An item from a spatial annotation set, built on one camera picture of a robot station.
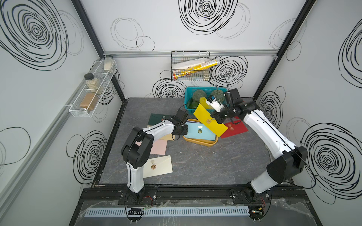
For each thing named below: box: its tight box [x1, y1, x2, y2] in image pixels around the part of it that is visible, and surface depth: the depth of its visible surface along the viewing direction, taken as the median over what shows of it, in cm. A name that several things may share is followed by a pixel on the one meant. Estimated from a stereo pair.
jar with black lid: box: [83, 72, 103, 95], surface depth 72 cm
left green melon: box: [192, 89, 207, 103], surface depth 111 cm
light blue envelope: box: [183, 121, 216, 141], surface depth 96 cm
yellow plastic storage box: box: [182, 118, 219, 147], surface depth 92 cm
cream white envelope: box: [143, 154, 173, 178], surface depth 86 cm
